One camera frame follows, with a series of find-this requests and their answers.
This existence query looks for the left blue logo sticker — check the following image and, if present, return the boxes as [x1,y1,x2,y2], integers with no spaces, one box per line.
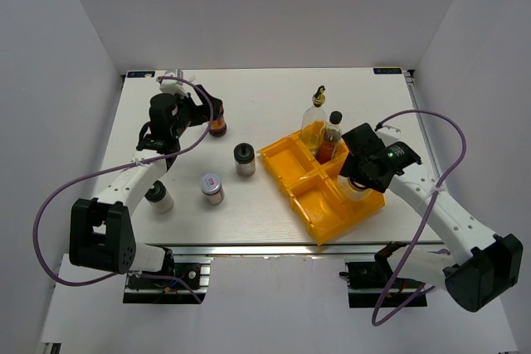
[126,70,155,79]

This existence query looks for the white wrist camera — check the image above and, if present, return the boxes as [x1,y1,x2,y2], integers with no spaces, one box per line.
[157,69,191,98]
[374,121,402,137]

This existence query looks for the black top pepper grinder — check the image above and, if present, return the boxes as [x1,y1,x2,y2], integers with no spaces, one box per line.
[233,143,256,177]

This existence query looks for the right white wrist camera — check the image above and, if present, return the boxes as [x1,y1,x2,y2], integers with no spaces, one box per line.
[374,121,402,137]

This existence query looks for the clear square oil bottle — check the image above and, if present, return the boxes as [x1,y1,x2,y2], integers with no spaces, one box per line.
[300,85,326,155]

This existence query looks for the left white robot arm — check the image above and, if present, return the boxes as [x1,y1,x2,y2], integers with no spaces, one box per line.
[69,85,223,287]

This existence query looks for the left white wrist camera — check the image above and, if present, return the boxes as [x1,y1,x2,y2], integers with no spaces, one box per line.
[157,69,191,98]

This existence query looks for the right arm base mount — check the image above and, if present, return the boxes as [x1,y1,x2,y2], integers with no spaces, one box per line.
[339,241,421,309]

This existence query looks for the black cap chili sauce bottle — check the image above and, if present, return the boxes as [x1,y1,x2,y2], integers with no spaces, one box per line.
[316,110,343,164]

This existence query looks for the clear glass jar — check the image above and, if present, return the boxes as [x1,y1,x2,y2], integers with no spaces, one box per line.
[337,175,373,201]

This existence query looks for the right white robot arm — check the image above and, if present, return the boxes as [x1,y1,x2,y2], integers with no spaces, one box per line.
[339,124,524,313]

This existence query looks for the aluminium table frame rail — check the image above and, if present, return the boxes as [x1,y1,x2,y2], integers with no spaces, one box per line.
[136,241,447,259]

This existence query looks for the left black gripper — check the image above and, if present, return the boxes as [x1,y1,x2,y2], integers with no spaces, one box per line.
[171,85,222,138]

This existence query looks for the yellow four-compartment bin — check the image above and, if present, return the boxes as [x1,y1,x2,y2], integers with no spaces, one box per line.
[258,131,385,245]

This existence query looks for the red lid sauce jar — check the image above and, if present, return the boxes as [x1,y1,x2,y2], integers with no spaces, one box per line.
[209,106,227,137]

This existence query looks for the silver lid spice jar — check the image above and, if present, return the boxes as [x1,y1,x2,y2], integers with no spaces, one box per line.
[200,173,225,205]

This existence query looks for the blue logo sticker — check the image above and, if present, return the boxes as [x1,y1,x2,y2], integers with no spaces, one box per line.
[373,67,402,75]
[126,70,155,79]

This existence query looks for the right blue logo sticker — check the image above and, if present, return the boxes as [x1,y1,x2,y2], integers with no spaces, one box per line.
[373,67,402,75]

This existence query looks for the black top salt grinder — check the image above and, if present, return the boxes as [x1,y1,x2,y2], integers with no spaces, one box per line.
[144,180,173,214]

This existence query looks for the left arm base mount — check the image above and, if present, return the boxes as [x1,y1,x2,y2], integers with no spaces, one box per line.
[123,248,212,305]

